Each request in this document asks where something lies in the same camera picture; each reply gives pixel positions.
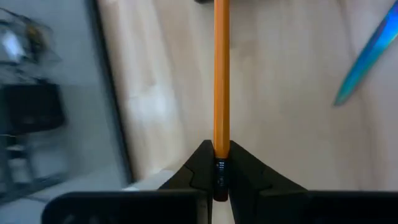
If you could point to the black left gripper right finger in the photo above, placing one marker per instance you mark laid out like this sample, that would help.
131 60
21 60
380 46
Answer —
248 177

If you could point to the orange pencil with eraser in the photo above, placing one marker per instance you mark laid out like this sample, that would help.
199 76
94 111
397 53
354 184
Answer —
221 77

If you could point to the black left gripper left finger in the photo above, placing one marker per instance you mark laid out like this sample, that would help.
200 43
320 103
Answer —
196 174

